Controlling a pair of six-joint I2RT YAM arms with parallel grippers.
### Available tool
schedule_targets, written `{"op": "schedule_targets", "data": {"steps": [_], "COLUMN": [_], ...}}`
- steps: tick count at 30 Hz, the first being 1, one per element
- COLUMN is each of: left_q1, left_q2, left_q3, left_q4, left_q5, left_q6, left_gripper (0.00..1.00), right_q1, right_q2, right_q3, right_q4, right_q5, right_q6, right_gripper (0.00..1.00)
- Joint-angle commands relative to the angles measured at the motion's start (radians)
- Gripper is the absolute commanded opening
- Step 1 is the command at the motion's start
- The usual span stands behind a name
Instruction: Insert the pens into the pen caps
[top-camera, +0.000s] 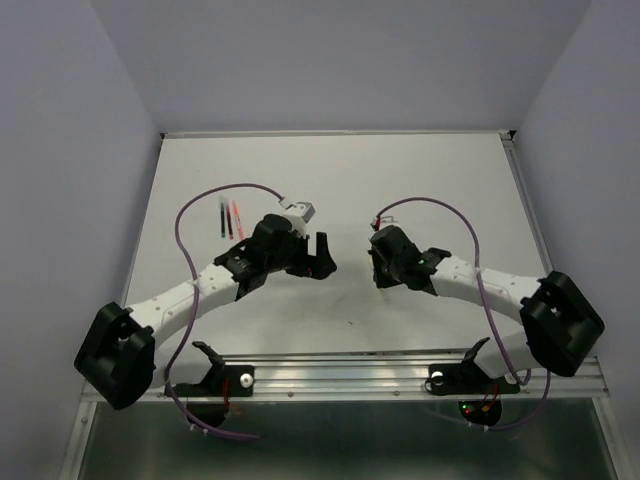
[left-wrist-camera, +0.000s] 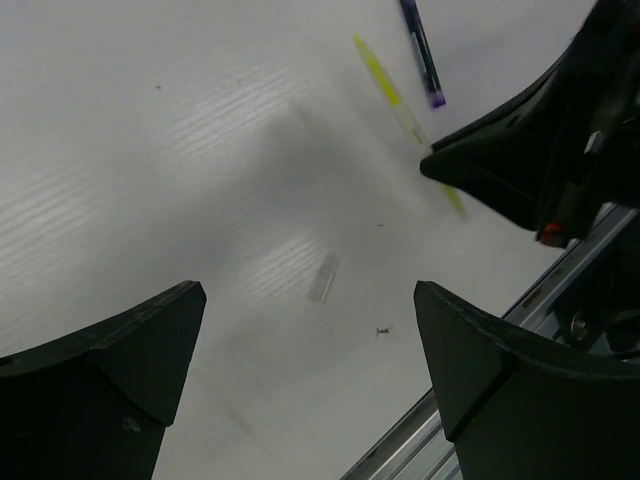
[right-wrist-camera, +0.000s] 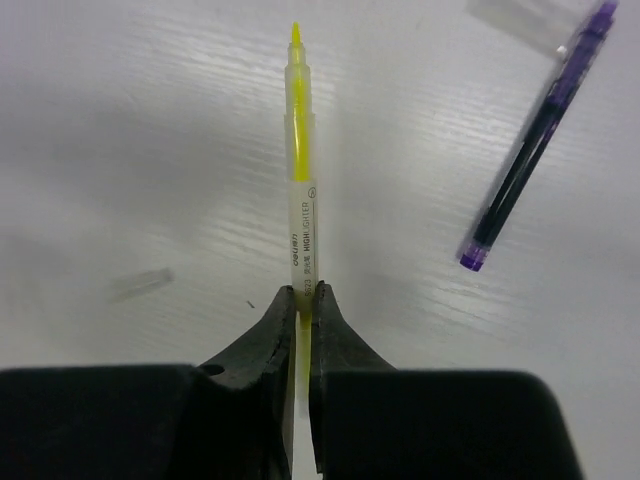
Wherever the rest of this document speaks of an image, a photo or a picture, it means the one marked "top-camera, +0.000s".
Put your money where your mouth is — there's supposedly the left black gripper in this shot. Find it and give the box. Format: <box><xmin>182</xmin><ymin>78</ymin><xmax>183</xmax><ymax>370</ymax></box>
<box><xmin>265</xmin><ymin>228</ymin><xmax>335</xmax><ymax>280</ymax></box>

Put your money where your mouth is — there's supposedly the orange pen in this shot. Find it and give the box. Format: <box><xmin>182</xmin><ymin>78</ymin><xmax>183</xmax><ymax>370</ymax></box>
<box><xmin>231</xmin><ymin>201</ymin><xmax>245</xmax><ymax>241</ymax></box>

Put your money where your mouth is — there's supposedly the red pen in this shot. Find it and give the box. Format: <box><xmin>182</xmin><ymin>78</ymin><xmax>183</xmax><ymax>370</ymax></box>
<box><xmin>223</xmin><ymin>199</ymin><xmax>234</xmax><ymax>240</ymax></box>

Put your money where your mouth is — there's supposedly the green pen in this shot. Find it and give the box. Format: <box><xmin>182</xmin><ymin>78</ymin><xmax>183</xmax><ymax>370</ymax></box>
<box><xmin>218</xmin><ymin>196</ymin><xmax>226</xmax><ymax>239</ymax></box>

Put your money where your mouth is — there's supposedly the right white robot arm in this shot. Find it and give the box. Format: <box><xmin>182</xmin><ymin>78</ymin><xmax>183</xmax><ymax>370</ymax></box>
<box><xmin>369</xmin><ymin>225</ymin><xmax>605</xmax><ymax>395</ymax></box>

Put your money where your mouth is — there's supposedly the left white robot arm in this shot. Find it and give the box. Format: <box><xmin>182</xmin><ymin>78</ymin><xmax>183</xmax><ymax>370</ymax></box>
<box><xmin>74</xmin><ymin>214</ymin><xmax>337</xmax><ymax>410</ymax></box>

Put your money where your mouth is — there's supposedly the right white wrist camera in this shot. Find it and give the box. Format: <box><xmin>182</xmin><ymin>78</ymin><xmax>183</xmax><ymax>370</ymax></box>
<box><xmin>370</xmin><ymin>215</ymin><xmax>399</xmax><ymax>232</ymax></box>

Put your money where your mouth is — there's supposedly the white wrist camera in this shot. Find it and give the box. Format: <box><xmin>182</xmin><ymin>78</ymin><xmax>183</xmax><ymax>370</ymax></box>
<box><xmin>370</xmin><ymin>215</ymin><xmax>399</xmax><ymax>232</ymax></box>
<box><xmin>279</xmin><ymin>198</ymin><xmax>316</xmax><ymax>236</ymax></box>

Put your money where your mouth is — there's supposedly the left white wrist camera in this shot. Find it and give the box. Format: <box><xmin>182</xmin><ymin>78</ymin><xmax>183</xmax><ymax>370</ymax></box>
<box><xmin>279</xmin><ymin>198</ymin><xmax>316</xmax><ymax>236</ymax></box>

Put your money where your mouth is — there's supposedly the aluminium mounting rail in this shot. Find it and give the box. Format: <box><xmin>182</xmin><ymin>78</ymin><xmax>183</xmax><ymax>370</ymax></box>
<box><xmin>82</xmin><ymin>355</ymin><xmax>612</xmax><ymax>401</ymax></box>

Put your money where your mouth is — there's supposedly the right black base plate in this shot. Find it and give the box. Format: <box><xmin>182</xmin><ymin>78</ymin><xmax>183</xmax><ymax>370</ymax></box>
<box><xmin>424</xmin><ymin>362</ymin><xmax>520</xmax><ymax>396</ymax></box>

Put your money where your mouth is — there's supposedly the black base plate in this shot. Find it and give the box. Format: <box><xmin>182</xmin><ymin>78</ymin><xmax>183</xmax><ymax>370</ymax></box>
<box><xmin>424</xmin><ymin>362</ymin><xmax>520</xmax><ymax>396</ymax></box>
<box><xmin>173</xmin><ymin>364</ymin><xmax>255</xmax><ymax>399</ymax></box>

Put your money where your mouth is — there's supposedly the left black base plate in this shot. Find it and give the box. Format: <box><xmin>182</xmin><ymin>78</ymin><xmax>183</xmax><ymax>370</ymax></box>
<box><xmin>173</xmin><ymin>364</ymin><xmax>255</xmax><ymax>399</ymax></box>

